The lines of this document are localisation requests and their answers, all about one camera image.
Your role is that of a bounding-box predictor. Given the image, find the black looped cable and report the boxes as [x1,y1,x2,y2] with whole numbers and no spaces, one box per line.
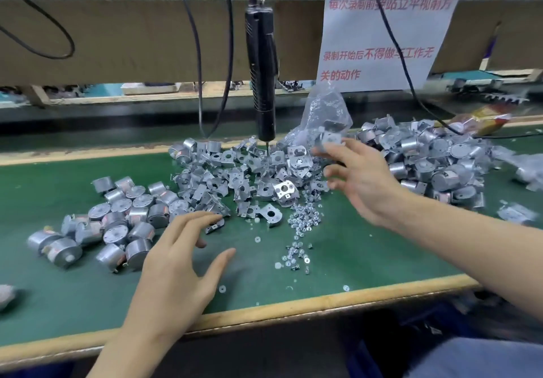
[0,0,76,61]

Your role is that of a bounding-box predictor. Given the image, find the person's right hand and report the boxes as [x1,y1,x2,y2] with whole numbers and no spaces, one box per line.
[312,138,417,230]

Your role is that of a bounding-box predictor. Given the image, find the person's right forearm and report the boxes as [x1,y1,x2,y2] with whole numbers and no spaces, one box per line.
[394,189,543,319]

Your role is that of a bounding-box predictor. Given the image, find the pile of silver motors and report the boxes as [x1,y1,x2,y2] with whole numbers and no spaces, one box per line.
[25,174,192,273]

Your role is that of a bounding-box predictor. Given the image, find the scatter of small silver screws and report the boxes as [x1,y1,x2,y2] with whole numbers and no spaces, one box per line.
[219,199,351,294]

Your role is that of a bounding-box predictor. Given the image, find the grey blue trousers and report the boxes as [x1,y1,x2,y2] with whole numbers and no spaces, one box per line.
[407,335,543,378]

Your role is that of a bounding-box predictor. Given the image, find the small clear plastic bag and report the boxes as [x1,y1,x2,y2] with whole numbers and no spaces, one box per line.
[284,81,353,150]

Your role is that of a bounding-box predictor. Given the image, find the brown back panel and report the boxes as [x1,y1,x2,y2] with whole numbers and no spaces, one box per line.
[0,0,543,86]

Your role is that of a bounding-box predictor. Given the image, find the orange packet in plastic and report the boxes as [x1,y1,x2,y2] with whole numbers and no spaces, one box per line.
[445,106,512,137]

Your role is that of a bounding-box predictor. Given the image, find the pile of metal brackets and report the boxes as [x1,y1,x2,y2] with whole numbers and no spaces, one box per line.
[168,134,349,230]

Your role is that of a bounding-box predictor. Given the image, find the black electric screwdriver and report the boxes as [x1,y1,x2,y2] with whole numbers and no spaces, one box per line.
[244,0,279,144]

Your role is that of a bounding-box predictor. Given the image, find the dark blue crate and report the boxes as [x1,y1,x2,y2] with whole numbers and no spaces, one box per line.
[343,340,408,378]

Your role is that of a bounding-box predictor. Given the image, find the black hanging cable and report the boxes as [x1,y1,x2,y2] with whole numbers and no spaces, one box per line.
[170,0,206,137]
[208,0,235,137]

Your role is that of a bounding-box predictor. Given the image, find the green bench mat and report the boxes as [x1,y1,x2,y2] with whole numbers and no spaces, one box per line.
[0,131,543,347]

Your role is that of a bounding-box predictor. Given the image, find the white paper sign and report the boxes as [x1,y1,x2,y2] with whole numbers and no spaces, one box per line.
[316,0,463,95]

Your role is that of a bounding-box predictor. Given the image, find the person's left forearm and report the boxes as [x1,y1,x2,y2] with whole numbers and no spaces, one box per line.
[87,327,192,378]

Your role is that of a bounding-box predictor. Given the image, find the crumpled clear plastic bag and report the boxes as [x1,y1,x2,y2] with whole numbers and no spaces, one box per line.
[492,144,543,192]

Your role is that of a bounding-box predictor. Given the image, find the person's left hand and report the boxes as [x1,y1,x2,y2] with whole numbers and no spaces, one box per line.
[127,211,237,341]

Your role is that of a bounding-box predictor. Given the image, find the pile of assembled motors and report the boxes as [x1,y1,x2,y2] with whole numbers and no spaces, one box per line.
[356,115,510,209]

